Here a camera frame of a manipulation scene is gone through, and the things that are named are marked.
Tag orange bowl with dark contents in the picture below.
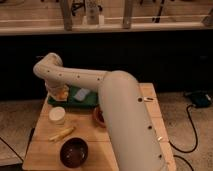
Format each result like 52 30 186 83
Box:
92 106 106 128

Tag dark brown bowl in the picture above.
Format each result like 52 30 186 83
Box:
60 137 88 168

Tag yellow banana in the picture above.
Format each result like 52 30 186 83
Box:
48 126 75 142

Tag light blue sponge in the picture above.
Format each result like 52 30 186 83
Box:
74 88 90 101

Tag green plastic tray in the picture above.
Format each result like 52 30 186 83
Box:
48 86 98 109

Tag orange apple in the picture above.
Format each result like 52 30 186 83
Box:
56 90 69 101

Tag dark device on floor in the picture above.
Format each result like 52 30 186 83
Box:
185 91 212 108

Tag white paper cup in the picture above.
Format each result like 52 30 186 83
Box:
49 106 66 124

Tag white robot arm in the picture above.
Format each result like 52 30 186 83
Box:
33 53 169 171

